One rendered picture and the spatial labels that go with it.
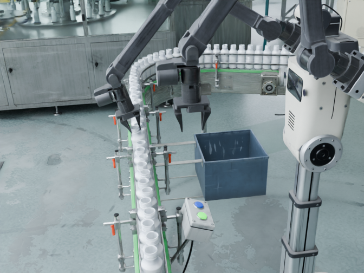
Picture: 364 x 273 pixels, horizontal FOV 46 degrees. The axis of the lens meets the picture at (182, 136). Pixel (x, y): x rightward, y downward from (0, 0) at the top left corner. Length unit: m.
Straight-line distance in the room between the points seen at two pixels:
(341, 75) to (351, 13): 4.09
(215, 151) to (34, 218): 1.66
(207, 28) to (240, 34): 5.80
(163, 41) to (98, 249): 2.57
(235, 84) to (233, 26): 3.79
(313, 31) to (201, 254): 1.96
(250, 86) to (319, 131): 1.64
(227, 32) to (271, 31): 5.23
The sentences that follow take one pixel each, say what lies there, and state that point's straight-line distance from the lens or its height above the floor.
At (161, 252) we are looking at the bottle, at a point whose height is 1.12.
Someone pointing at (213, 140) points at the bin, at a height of 0.90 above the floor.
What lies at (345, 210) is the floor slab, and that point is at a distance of 3.49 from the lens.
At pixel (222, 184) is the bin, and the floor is 0.81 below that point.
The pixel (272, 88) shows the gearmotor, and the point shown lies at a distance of 3.07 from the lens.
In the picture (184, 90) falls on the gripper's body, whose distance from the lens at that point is 1.25.
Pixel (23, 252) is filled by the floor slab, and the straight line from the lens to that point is 3.21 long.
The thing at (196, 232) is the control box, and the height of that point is 1.08.
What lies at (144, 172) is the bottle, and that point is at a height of 1.15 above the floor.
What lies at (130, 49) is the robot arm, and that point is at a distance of 1.67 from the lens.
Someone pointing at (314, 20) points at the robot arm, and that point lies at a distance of 1.30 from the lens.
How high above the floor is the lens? 1.96
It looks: 26 degrees down
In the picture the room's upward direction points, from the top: 2 degrees counter-clockwise
